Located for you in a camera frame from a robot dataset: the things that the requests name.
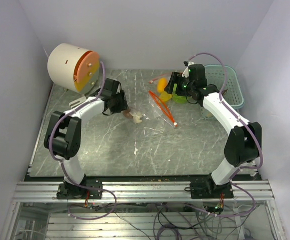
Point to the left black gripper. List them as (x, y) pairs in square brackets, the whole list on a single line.
[(124, 105)]

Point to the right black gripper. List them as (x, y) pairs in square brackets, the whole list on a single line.
[(176, 77)]

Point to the fake brown mushroom cap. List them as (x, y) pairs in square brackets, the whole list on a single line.
[(129, 113)]

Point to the teal plastic basket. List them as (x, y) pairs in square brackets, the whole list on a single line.
[(215, 78)]

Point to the fake mushroom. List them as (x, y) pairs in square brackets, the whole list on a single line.
[(137, 116)]

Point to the clear zip bag red seal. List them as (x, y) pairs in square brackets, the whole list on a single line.
[(157, 117)]

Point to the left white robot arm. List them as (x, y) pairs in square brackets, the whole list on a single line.
[(63, 135)]

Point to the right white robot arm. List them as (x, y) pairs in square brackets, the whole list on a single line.
[(244, 137)]

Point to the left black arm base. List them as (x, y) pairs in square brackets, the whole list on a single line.
[(67, 191)]

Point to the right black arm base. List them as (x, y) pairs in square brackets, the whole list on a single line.
[(208, 190)]

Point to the fake green starfruit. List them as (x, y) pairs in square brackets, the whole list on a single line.
[(179, 99)]

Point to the fake yellow starfruit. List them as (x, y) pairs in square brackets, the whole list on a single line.
[(164, 96)]

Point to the fake orange mango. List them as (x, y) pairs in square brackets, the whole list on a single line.
[(161, 84)]

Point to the small white slotted block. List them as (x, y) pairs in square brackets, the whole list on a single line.
[(73, 104)]

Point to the white cylinder drawer unit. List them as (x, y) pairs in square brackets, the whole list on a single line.
[(73, 68)]

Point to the aluminium frame rail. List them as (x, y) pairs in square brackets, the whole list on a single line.
[(133, 192)]

